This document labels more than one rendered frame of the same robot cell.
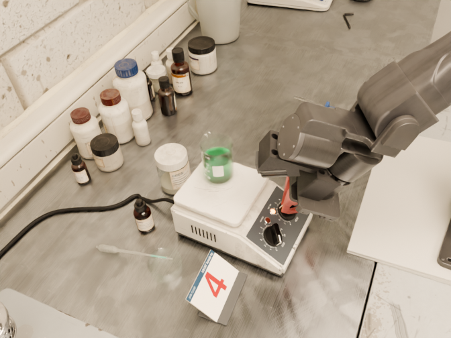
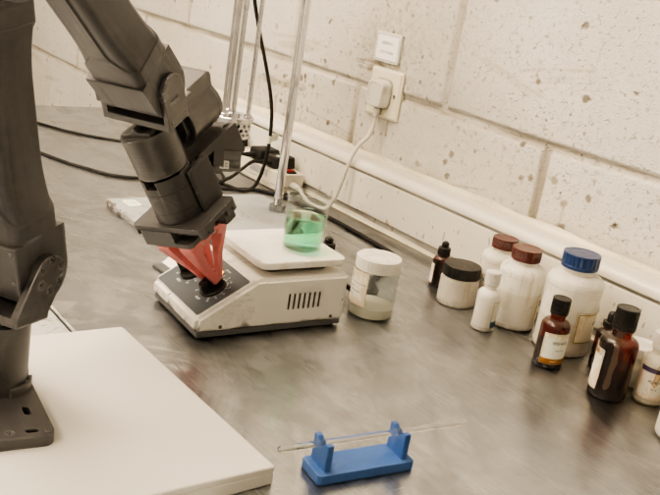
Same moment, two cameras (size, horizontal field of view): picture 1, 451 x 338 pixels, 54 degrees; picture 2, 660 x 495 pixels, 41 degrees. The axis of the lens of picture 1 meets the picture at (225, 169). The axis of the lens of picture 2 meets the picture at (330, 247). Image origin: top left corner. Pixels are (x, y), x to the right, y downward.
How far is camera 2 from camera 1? 134 cm
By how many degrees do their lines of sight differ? 93
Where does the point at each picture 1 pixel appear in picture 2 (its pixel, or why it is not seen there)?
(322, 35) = not seen: outside the picture
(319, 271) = (127, 313)
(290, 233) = (186, 288)
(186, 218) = not seen: hidden behind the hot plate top
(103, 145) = (455, 262)
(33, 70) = (565, 191)
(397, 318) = not seen: hidden behind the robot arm
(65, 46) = (619, 210)
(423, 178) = (119, 420)
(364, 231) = (124, 343)
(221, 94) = (568, 415)
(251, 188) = (256, 250)
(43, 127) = (500, 229)
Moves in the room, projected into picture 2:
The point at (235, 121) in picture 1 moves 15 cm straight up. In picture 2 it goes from (467, 392) to (496, 265)
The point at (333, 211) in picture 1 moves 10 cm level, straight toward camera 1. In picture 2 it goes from (142, 220) to (97, 193)
